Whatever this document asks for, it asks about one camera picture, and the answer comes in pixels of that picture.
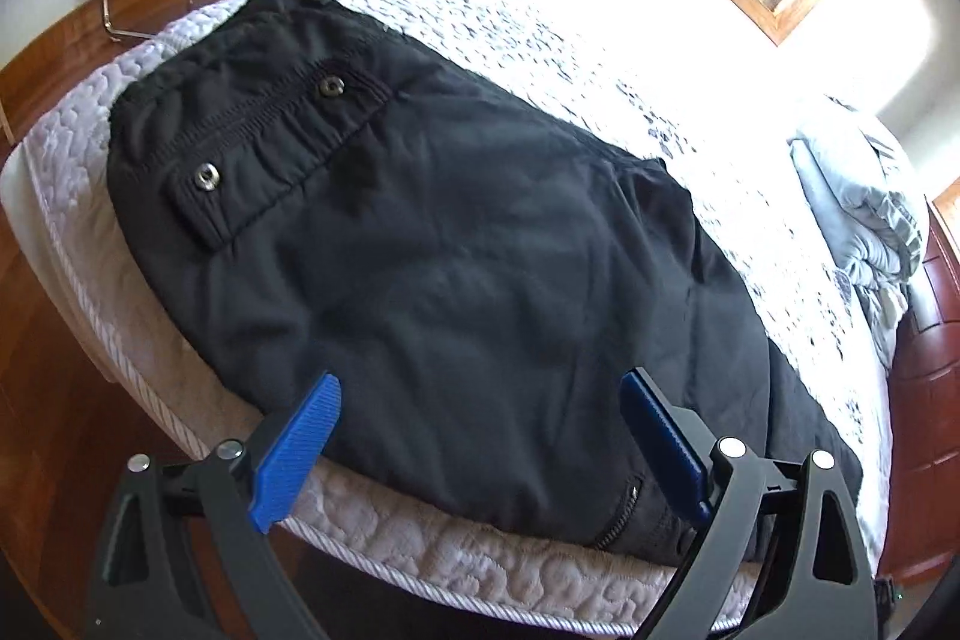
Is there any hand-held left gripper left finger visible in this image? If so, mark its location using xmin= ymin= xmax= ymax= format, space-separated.
xmin=84 ymin=372 xmax=343 ymax=640

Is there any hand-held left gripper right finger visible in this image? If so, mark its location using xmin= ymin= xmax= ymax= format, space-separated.
xmin=619 ymin=368 xmax=878 ymax=640

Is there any black jacket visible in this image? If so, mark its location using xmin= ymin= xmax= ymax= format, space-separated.
xmin=106 ymin=0 xmax=864 ymax=567

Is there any brown wooden headboard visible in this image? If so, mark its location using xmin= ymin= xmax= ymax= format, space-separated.
xmin=879 ymin=178 xmax=960 ymax=582

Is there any grey folded duvet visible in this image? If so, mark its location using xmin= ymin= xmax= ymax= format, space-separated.
xmin=787 ymin=94 xmax=926 ymax=352

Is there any white quilted mattress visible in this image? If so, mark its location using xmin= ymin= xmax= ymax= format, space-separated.
xmin=1 ymin=0 xmax=901 ymax=635

